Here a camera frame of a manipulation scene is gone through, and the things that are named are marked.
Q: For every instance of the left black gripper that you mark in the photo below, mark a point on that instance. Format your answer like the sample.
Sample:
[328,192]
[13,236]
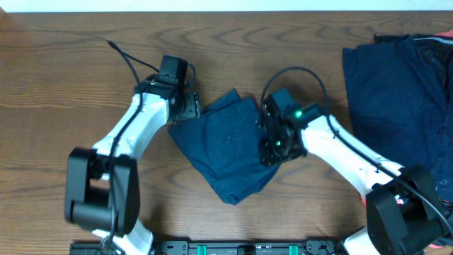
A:
[193,107]

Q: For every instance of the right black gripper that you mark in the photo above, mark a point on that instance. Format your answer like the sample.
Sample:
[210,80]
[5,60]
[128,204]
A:
[270,156]

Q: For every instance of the dark blue denim shorts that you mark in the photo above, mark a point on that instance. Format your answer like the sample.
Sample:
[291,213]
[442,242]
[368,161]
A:
[223,146]

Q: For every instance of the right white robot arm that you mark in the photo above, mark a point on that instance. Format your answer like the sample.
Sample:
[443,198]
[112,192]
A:
[404,214]

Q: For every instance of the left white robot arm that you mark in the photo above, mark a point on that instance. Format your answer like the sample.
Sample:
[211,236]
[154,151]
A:
[102,190]

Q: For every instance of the red garment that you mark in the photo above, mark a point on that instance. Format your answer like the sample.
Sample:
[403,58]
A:
[363,200]

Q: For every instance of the navy blue shirt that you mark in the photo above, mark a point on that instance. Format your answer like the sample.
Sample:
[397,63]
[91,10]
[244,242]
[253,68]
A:
[398,108]

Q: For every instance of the dark striped garment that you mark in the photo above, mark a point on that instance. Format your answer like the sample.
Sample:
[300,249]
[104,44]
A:
[436,50]

